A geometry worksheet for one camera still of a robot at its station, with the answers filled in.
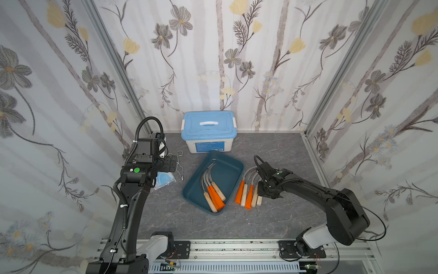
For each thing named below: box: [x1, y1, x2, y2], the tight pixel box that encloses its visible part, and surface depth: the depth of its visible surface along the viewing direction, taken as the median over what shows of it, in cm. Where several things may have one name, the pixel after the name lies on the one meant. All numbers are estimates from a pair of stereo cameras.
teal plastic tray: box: [181, 151, 245, 216], surface depth 98 cm
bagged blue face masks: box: [154, 171, 176, 191], surface depth 97 cm
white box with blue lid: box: [180, 110, 238, 154], surface depth 103 cm
